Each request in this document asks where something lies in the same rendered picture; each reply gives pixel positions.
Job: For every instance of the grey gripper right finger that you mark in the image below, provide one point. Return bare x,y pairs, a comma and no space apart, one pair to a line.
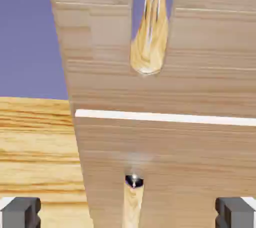
236,214

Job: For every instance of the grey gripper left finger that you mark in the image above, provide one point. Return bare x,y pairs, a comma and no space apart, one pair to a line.
18,213

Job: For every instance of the light wood cabinet door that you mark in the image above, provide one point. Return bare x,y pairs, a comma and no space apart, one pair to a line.
200,61
190,161

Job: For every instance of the light wood cabinet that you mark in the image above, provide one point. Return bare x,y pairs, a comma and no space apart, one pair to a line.
100,91

